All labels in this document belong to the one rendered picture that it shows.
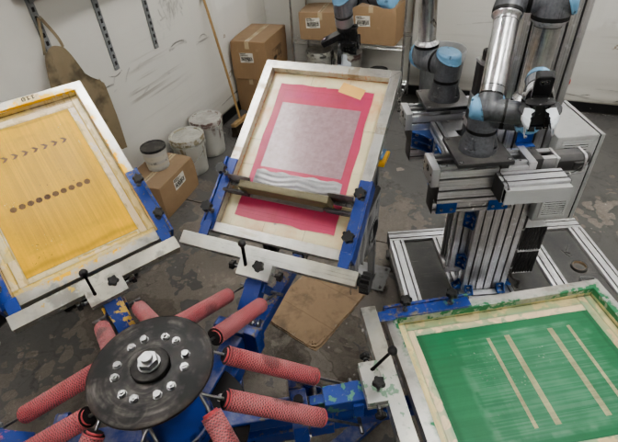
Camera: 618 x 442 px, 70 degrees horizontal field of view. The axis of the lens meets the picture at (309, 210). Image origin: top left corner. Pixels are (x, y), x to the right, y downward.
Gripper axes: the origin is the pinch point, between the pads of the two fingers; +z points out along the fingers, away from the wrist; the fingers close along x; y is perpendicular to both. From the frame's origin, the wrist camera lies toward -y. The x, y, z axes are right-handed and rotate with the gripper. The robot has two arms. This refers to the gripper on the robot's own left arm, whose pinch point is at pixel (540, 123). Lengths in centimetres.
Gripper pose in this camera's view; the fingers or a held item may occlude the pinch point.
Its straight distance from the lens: 126.9
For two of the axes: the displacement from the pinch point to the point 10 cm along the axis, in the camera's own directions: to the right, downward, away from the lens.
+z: -3.7, 6.0, -7.1
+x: -9.1, -0.8, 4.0
